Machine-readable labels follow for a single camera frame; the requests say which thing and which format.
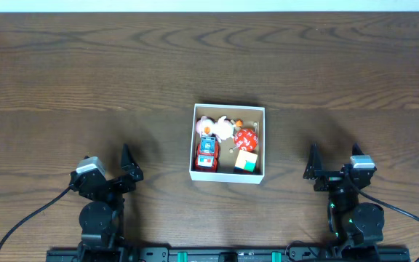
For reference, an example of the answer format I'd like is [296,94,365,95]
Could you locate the colourful puzzle cube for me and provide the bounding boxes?
[234,150,258,172]

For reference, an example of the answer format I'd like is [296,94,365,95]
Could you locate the red toy car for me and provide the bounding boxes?
[195,136,220,172]

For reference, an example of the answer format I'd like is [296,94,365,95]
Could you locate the red ball with letters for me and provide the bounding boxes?
[234,129,258,152]

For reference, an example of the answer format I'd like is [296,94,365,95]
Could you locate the white duck toy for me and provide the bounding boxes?
[195,116,234,143]

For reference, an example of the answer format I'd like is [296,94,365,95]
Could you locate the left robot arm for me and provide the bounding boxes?
[69,145,143,249]

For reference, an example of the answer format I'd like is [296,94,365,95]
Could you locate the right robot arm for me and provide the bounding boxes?
[303,144,385,247]

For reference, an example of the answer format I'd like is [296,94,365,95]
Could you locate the white cardboard box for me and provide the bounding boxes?
[189,104,266,184]

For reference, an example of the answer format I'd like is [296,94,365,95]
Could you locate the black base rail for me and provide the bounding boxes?
[46,245,410,262]

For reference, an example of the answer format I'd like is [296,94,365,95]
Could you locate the right black cable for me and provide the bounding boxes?
[343,174,419,262]

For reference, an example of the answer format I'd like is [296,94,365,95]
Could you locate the black cable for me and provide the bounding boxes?
[343,174,419,262]
[0,185,74,262]

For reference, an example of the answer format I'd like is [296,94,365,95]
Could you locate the left black cable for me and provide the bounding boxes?
[0,185,74,262]

